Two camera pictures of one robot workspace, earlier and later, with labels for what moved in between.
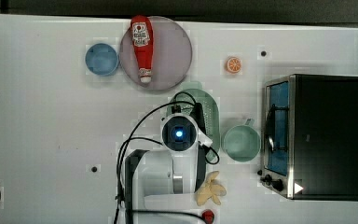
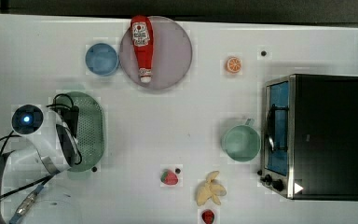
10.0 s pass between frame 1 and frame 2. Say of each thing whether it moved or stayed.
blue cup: stayed
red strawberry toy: stayed
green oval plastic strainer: moved
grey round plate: stayed
